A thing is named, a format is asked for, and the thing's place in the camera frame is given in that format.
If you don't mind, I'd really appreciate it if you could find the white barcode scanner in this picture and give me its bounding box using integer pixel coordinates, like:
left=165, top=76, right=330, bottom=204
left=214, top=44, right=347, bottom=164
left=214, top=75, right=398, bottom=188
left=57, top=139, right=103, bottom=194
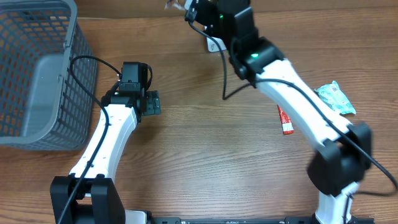
left=206, top=37, right=226, bottom=52

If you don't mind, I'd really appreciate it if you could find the beige snack pouch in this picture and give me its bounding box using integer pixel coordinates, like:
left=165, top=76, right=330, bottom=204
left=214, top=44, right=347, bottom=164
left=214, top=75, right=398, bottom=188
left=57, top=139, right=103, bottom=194
left=165, top=0, right=192, bottom=11

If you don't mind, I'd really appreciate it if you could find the red stick sachet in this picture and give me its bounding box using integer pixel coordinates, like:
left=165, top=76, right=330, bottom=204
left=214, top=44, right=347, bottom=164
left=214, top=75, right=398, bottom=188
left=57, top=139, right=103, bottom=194
left=277, top=105, right=294, bottom=135

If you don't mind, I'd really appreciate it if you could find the grey plastic mesh basket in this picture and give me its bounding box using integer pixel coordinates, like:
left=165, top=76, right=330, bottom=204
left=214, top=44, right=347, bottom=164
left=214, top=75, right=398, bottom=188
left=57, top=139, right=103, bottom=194
left=1, top=0, right=98, bottom=151

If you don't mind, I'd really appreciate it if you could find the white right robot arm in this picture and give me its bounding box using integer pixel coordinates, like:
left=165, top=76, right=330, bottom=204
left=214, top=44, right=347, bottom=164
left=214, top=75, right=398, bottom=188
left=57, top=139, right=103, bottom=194
left=185, top=0, right=378, bottom=223

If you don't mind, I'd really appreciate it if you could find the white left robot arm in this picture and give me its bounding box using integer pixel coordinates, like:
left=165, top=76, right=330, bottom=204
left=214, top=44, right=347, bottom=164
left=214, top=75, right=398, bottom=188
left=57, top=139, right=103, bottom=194
left=50, top=62, right=161, bottom=224

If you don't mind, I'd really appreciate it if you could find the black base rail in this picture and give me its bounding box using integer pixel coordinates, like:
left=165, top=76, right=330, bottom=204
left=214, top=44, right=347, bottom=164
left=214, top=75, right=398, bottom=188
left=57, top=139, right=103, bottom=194
left=96, top=216, right=375, bottom=224

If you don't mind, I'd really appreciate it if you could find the teal wet wipes pack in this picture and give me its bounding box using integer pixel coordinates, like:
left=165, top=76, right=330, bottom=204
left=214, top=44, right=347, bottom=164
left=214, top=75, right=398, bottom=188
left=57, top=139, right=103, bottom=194
left=315, top=80, right=356, bottom=115

